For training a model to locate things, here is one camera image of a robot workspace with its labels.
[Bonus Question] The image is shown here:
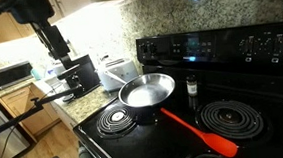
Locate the black bar camera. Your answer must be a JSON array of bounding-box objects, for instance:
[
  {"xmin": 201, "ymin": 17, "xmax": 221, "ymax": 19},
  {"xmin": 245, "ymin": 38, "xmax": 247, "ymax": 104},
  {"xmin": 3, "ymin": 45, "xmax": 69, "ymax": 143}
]
[{"xmin": 55, "ymin": 63, "xmax": 86, "ymax": 100}]

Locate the small spice jar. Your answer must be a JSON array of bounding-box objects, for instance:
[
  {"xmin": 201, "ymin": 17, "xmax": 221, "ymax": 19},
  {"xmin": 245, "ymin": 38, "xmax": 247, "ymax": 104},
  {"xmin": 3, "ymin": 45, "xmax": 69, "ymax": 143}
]
[{"xmin": 185, "ymin": 74, "xmax": 200, "ymax": 98}]

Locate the white toaster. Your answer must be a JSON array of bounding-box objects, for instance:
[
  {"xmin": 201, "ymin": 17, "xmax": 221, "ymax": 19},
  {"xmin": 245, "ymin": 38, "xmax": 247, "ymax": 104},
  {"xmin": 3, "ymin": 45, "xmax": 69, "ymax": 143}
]
[{"xmin": 95, "ymin": 52, "xmax": 140, "ymax": 93}]

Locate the stainless steel frying pan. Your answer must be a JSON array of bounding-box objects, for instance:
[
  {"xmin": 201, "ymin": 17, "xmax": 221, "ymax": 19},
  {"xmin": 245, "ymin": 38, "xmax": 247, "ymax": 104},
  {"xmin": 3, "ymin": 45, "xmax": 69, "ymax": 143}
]
[{"xmin": 104, "ymin": 65, "xmax": 178, "ymax": 111}]

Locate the wooden base cabinet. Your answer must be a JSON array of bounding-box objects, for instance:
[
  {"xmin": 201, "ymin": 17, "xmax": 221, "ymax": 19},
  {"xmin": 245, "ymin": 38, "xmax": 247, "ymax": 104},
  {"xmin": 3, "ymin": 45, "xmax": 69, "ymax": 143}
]
[{"xmin": 0, "ymin": 82, "xmax": 63, "ymax": 138}]

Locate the black stove knob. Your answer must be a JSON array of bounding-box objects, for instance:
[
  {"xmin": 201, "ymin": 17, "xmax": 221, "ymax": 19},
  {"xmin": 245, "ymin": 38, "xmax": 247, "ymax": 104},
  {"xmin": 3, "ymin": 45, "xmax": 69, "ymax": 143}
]
[
  {"xmin": 268, "ymin": 34, "xmax": 283, "ymax": 60},
  {"xmin": 139, "ymin": 42, "xmax": 150, "ymax": 57},
  {"xmin": 239, "ymin": 35, "xmax": 260, "ymax": 58},
  {"xmin": 147, "ymin": 42, "xmax": 159, "ymax": 56}
]

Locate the red silicone spatula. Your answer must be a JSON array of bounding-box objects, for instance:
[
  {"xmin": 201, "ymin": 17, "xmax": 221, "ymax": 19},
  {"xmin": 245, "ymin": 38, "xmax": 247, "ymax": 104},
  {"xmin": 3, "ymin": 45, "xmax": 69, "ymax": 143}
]
[{"xmin": 160, "ymin": 101, "xmax": 240, "ymax": 158}]

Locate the white utensil crock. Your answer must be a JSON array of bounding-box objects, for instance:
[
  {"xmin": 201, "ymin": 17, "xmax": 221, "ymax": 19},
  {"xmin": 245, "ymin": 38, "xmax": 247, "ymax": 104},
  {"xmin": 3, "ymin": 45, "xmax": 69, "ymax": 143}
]
[{"xmin": 48, "ymin": 61, "xmax": 65, "ymax": 78}]

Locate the black electric stove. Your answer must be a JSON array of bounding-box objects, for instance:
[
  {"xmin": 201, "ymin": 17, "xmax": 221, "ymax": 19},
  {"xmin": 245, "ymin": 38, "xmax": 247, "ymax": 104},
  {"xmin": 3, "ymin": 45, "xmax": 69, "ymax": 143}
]
[{"xmin": 66, "ymin": 21, "xmax": 283, "ymax": 158}]

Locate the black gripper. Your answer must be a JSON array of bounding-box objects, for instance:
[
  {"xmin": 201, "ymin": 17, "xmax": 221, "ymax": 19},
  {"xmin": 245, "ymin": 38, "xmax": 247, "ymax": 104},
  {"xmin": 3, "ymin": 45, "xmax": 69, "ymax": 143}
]
[{"xmin": 30, "ymin": 19, "xmax": 77, "ymax": 72}]

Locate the small coil burner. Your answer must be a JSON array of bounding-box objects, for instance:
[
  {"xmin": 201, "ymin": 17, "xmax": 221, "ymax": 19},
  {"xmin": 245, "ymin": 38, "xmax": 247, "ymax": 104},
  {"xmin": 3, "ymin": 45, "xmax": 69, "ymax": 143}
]
[{"xmin": 94, "ymin": 105, "xmax": 138, "ymax": 137}]

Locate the teal cup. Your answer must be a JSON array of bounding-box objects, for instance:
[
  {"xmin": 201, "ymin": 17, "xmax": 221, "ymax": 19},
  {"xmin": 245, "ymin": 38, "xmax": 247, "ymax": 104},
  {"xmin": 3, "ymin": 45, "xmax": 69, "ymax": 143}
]
[{"xmin": 29, "ymin": 67, "xmax": 43, "ymax": 82}]

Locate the large coil burner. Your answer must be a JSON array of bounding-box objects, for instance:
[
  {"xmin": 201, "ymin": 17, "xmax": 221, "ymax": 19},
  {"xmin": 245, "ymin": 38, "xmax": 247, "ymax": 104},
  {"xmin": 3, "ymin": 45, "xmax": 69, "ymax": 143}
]
[{"xmin": 198, "ymin": 98, "xmax": 266, "ymax": 143}]

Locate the stainless steel refrigerator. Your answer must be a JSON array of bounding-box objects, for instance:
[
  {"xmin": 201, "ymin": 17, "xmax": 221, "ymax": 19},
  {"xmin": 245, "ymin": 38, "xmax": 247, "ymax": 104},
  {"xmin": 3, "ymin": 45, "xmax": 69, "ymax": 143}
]
[{"xmin": 0, "ymin": 86, "xmax": 32, "ymax": 158}]

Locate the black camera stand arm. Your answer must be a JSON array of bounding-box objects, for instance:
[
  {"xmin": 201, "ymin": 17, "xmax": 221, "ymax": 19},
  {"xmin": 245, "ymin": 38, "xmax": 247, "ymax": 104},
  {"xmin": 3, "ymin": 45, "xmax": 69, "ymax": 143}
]
[{"xmin": 0, "ymin": 85, "xmax": 87, "ymax": 148}]

